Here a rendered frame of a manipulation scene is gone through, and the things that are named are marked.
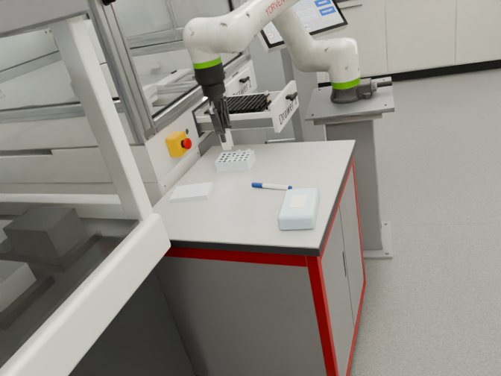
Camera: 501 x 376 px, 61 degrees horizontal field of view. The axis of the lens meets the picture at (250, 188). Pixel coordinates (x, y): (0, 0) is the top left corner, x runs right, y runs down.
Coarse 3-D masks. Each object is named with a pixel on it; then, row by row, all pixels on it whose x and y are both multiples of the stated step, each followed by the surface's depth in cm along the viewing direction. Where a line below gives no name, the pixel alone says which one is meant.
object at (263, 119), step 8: (232, 96) 183; (272, 96) 176; (208, 104) 178; (200, 112) 172; (264, 112) 155; (200, 120) 166; (208, 120) 164; (232, 120) 161; (240, 120) 159; (248, 120) 158; (256, 120) 157; (264, 120) 156; (272, 120) 155; (200, 128) 167; (208, 128) 166; (232, 128) 162; (240, 128) 161; (248, 128) 160; (256, 128) 159
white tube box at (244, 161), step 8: (224, 152) 154; (232, 152) 154; (216, 160) 150; (224, 160) 149; (232, 160) 147; (240, 160) 147; (248, 160) 145; (216, 168) 149; (224, 168) 148; (232, 168) 147; (240, 168) 146; (248, 168) 146
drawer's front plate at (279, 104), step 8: (288, 88) 164; (296, 88) 174; (280, 96) 156; (272, 104) 150; (280, 104) 156; (288, 104) 164; (296, 104) 174; (272, 112) 151; (280, 112) 156; (280, 120) 156; (288, 120) 164; (280, 128) 156
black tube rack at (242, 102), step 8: (240, 96) 177; (248, 96) 175; (256, 96) 173; (232, 104) 170; (240, 104) 167; (248, 104) 165; (264, 104) 171; (232, 112) 170; (240, 112) 168; (248, 112) 166; (256, 112) 164
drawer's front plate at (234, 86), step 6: (240, 72) 203; (246, 72) 206; (234, 78) 195; (240, 78) 200; (228, 84) 188; (234, 84) 194; (240, 84) 200; (246, 84) 206; (252, 84) 213; (228, 90) 188; (234, 90) 194; (246, 90) 206
